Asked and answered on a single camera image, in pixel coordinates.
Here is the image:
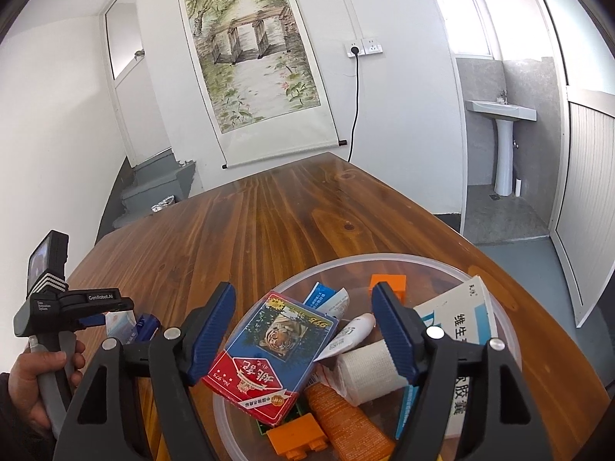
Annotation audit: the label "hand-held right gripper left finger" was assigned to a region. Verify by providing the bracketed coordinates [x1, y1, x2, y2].
[52, 281, 237, 461]

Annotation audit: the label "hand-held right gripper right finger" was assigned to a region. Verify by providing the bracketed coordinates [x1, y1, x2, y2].
[371, 282, 549, 461]

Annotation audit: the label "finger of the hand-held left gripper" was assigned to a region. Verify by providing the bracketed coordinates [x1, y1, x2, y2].
[72, 316, 107, 334]

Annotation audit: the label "small white box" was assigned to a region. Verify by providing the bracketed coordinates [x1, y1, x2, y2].
[106, 311, 138, 339]

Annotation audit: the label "white ointment tube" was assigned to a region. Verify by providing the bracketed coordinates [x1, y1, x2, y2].
[314, 313, 376, 362]

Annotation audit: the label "white bandage roll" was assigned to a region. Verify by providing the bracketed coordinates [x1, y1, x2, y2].
[331, 338, 414, 406]

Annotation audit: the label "orange square toy brick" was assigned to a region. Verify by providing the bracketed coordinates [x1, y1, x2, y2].
[370, 274, 407, 305]

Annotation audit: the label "red playing card box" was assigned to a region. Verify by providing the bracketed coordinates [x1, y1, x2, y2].
[202, 290, 340, 428]

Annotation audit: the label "dark blue bottle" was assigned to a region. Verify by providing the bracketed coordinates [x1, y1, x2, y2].
[136, 313, 161, 343]

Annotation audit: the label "blue white medicine box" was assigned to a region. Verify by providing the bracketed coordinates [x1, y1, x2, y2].
[396, 275, 503, 443]

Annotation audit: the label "clear plastic bowl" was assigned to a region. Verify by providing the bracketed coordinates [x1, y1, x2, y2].
[211, 253, 522, 461]

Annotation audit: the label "blue white sachet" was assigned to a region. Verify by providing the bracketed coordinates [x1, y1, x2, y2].
[303, 282, 349, 318]

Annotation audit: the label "wooden desktop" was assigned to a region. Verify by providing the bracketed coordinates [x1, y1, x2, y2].
[67, 151, 611, 461]

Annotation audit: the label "person's left hand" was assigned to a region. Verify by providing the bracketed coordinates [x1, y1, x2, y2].
[10, 340, 86, 430]

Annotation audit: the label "orange ointment tube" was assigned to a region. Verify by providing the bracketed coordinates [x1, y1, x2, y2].
[305, 379, 397, 461]

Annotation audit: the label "grey stairs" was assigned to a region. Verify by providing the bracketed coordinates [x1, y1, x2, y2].
[113, 146, 198, 229]

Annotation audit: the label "white glazed door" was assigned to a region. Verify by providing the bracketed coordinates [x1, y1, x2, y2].
[100, 0, 174, 164]

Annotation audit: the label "bathroom window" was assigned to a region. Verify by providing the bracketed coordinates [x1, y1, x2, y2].
[427, 0, 495, 58]

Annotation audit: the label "white pedestal sink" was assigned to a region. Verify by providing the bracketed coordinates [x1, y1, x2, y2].
[465, 98, 537, 197]

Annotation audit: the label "black power cable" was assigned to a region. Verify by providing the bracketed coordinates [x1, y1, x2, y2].
[347, 48, 361, 161]

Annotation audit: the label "wall scroll painting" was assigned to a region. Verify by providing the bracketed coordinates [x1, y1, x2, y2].
[174, 0, 347, 170]

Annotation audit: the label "white wall socket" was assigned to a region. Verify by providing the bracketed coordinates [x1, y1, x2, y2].
[343, 37, 385, 57]

